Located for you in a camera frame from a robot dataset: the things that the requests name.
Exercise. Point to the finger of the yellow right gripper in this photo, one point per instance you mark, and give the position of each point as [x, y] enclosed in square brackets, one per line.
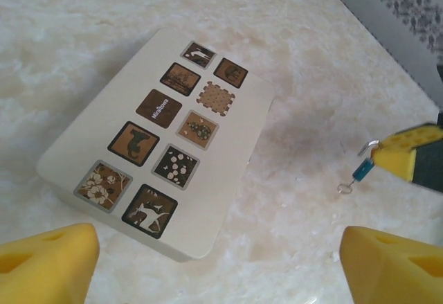
[398, 158]

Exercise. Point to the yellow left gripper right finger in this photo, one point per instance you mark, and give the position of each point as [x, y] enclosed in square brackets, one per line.
[394, 269]

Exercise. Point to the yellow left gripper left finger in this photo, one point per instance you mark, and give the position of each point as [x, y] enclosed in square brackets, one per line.
[45, 269]

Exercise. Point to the small blue padlock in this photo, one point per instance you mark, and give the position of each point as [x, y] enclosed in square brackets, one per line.
[363, 171]

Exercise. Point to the cream box with brown prints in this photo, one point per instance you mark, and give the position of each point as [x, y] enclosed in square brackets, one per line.
[104, 127]

